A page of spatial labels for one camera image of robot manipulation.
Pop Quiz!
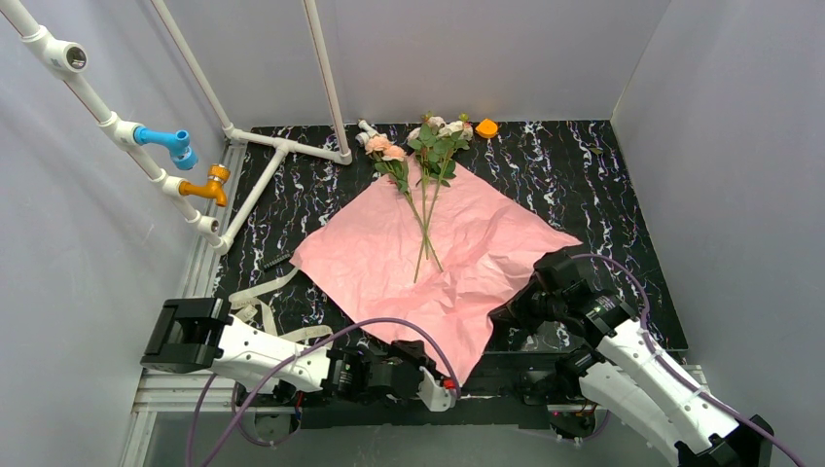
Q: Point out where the pink wrapping paper sheet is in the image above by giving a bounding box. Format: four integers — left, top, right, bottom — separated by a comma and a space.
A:
291, 157, 578, 382

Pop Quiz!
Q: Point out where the fake cream rose stem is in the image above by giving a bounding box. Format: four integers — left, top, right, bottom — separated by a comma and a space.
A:
412, 113, 476, 285

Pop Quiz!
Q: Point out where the fake white rose stem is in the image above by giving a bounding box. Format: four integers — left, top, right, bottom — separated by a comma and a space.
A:
407, 114, 448, 262

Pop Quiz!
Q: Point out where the fake pink rose stem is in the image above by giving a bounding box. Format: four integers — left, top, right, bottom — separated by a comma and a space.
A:
363, 134, 444, 281

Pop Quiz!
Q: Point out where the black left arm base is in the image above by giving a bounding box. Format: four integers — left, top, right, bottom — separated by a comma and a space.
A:
250, 382, 335, 410

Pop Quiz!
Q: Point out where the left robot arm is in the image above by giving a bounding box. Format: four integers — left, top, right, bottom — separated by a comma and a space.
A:
140, 298, 455, 413

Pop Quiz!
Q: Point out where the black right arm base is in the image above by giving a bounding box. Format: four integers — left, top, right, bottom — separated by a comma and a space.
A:
517, 348, 610, 445

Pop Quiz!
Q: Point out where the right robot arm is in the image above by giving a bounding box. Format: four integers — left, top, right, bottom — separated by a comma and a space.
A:
491, 251, 773, 466

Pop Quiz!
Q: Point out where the beige printed ribbon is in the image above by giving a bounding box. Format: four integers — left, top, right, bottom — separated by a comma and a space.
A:
229, 268, 333, 343

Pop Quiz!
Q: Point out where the small black comb object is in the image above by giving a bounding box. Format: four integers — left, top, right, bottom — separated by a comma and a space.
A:
262, 254, 292, 271

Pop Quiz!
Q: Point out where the small orange object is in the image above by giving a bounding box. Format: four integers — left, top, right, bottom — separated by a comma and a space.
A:
475, 119, 499, 139

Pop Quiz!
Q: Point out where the small white pipe fitting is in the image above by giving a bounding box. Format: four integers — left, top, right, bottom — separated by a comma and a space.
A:
356, 119, 386, 148

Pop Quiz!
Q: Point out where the brass orange tap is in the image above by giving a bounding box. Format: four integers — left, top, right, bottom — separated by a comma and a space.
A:
178, 164, 231, 207

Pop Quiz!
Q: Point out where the blue plastic tap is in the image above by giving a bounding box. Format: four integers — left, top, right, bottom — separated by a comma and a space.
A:
132, 126, 198, 170

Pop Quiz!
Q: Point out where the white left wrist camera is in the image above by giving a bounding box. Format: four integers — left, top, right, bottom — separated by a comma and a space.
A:
416, 367, 457, 413

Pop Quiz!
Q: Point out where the aluminium rail frame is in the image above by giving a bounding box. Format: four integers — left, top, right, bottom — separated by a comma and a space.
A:
120, 142, 734, 467

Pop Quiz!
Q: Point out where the white PVC pipe frame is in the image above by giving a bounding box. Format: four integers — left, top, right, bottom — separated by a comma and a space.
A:
0, 0, 354, 255

